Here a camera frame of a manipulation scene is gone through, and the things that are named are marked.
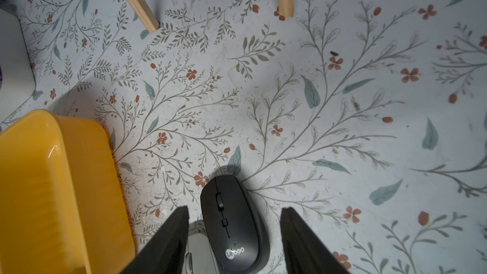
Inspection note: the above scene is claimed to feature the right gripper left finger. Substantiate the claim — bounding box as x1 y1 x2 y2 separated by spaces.
121 206 189 274

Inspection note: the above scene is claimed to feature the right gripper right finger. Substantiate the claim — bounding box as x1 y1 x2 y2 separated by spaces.
280 208 347 273

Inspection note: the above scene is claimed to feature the light grey mouse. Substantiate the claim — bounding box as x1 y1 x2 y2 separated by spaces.
182 233 219 274

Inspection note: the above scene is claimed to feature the black mouse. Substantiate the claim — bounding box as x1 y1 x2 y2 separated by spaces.
200 175 270 273

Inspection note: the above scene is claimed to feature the yellow plastic storage box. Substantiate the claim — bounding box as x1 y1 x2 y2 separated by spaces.
1 110 136 273

